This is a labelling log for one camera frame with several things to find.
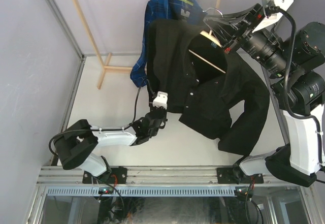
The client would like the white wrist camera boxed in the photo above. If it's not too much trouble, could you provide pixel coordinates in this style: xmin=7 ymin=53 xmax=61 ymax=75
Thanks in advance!
xmin=253 ymin=0 xmax=294 ymax=32
xmin=152 ymin=91 xmax=168 ymax=110

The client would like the left black mount plate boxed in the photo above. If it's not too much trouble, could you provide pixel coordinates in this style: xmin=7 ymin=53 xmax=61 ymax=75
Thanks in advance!
xmin=82 ymin=166 xmax=127 ymax=185

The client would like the black mount plate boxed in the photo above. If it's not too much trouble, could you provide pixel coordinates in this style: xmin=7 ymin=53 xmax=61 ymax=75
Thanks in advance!
xmin=216 ymin=167 xmax=240 ymax=184
xmin=82 ymin=166 xmax=127 ymax=185

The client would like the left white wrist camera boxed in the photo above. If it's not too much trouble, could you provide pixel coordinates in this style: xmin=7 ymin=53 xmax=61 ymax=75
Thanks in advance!
xmin=152 ymin=91 xmax=168 ymax=110

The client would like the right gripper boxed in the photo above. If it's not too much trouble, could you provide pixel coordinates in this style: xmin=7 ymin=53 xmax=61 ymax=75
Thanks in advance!
xmin=206 ymin=3 xmax=296 ymax=79

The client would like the right black mount plate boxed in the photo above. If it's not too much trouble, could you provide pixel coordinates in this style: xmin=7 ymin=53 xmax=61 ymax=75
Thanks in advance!
xmin=216 ymin=167 xmax=240 ymax=184

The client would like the blue slotted cable duct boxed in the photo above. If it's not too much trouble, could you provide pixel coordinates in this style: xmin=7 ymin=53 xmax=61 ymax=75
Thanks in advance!
xmin=47 ymin=186 xmax=236 ymax=197

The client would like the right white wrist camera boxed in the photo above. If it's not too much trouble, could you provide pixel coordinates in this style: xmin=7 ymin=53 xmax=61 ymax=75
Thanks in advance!
xmin=253 ymin=0 xmax=294 ymax=32

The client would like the cream wooden hanger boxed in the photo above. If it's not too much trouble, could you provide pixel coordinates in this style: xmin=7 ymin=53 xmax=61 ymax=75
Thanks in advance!
xmin=188 ymin=7 xmax=226 ymax=74

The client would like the black shirt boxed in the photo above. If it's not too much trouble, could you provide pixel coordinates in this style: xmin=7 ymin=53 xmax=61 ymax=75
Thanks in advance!
xmin=147 ymin=19 xmax=270 ymax=156

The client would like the right black camera cable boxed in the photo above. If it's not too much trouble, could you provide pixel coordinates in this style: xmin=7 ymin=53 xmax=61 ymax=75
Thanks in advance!
xmin=264 ymin=5 xmax=325 ymax=184

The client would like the wooden clothes rack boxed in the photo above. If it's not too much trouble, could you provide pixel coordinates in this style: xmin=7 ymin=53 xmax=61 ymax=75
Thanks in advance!
xmin=72 ymin=0 xmax=220 ymax=89

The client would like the black camera cable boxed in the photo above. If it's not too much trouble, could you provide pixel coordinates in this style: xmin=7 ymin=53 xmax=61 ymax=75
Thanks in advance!
xmin=48 ymin=79 xmax=150 ymax=164
xmin=264 ymin=5 xmax=325 ymax=184

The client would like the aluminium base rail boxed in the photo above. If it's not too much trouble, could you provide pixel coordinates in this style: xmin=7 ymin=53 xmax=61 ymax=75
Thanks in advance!
xmin=37 ymin=165 xmax=314 ymax=187

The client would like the blue plaid shirt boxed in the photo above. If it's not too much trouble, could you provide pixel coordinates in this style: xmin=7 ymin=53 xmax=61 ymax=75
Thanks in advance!
xmin=130 ymin=0 xmax=206 ymax=87

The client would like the left black camera cable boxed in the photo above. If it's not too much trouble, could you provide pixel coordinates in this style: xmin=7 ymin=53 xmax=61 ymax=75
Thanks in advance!
xmin=48 ymin=79 xmax=150 ymax=164

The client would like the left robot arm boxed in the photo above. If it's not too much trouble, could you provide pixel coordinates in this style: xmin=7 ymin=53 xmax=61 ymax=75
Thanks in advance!
xmin=49 ymin=103 xmax=167 ymax=183

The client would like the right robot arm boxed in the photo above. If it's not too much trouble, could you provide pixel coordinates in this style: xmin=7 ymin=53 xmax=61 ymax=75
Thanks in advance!
xmin=204 ymin=4 xmax=324 ymax=187

